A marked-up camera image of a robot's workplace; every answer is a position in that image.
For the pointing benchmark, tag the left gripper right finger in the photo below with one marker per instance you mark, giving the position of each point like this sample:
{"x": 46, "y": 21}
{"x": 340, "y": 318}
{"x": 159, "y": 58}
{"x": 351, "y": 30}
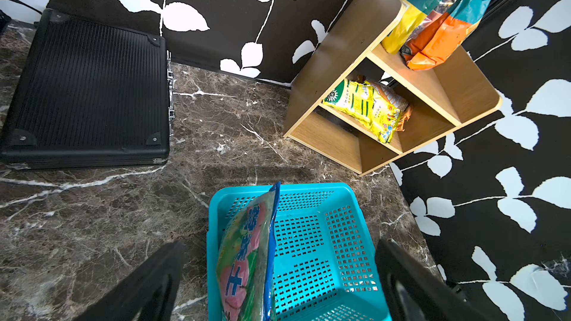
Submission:
{"x": 412, "y": 292}

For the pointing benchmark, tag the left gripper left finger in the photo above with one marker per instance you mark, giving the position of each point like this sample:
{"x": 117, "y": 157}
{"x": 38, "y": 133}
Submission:
{"x": 148, "y": 293}

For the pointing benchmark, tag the green blue-edged soil bag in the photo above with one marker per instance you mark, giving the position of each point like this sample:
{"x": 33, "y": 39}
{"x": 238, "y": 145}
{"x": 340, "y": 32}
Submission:
{"x": 245, "y": 265}

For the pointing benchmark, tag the teal and orange fertilizer bag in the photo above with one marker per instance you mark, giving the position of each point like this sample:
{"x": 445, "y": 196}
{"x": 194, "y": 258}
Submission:
{"x": 443, "y": 32}

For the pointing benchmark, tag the yellow fertilizer bag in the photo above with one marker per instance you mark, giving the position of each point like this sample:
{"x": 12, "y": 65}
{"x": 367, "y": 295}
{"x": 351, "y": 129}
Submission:
{"x": 377, "y": 107}

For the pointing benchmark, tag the wooden two-tier shelf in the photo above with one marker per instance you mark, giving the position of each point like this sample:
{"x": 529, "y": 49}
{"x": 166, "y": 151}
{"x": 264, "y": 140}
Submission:
{"x": 444, "y": 99}

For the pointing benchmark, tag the turquoise plastic basket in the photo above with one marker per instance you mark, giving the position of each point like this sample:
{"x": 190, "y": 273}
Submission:
{"x": 325, "y": 264}

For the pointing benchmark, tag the black ribbed case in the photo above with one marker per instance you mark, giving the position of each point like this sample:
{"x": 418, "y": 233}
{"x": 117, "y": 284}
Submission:
{"x": 90, "y": 96}

